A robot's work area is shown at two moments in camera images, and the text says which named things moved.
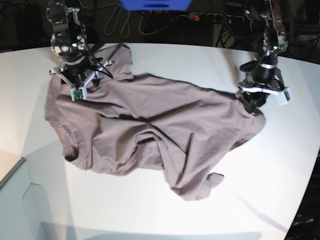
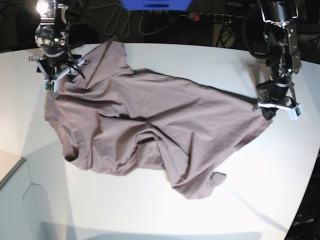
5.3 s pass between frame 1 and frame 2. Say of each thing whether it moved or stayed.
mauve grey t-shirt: stayed
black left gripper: moved
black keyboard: stayed
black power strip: stayed
